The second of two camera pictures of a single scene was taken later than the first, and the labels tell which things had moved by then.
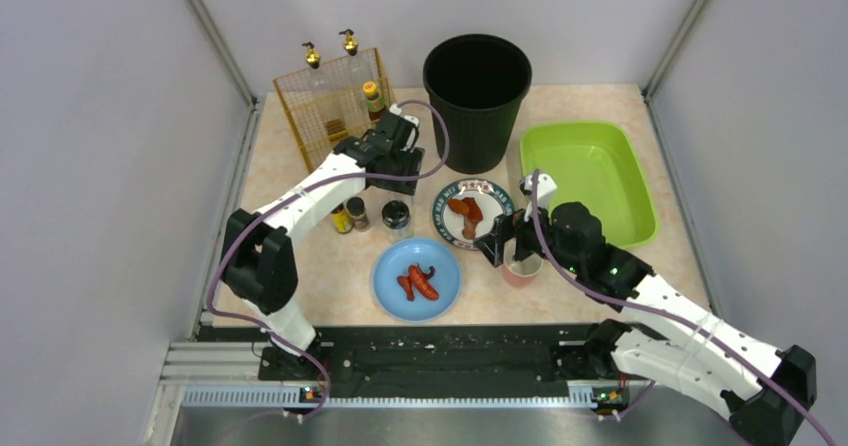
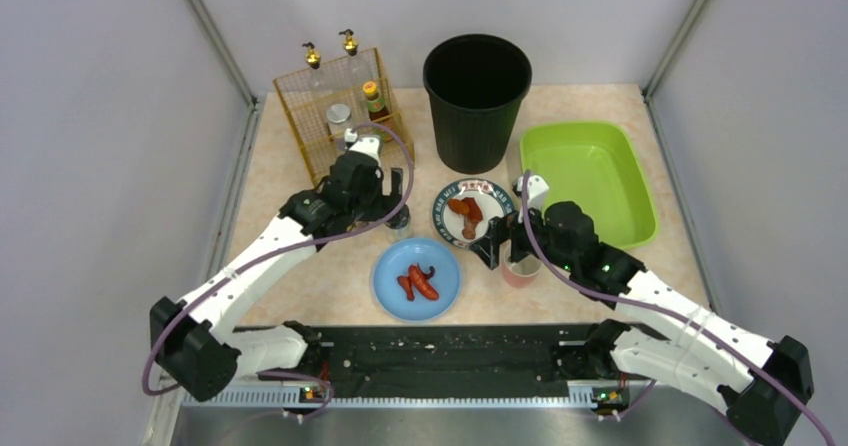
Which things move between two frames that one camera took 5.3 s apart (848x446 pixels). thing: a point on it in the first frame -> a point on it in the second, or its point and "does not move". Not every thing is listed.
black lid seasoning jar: x=396 y=217 does not move
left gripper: x=395 y=172 -> x=389 y=195
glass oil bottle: x=352 y=78 does not move
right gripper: x=505 y=239 does not move
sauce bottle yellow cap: x=375 y=103 does not move
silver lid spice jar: x=398 y=196 -> x=336 y=117
